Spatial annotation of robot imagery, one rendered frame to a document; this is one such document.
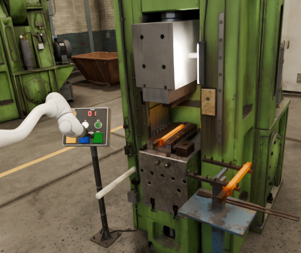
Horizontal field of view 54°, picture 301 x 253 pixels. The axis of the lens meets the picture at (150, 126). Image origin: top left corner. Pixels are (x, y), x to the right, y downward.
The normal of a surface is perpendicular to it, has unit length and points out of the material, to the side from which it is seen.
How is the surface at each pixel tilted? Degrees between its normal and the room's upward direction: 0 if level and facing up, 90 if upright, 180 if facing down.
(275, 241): 0
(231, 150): 90
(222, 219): 0
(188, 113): 90
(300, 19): 90
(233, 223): 0
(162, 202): 90
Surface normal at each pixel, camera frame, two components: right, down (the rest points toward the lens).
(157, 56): -0.55, 0.33
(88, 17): 0.73, 0.19
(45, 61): 0.62, 0.04
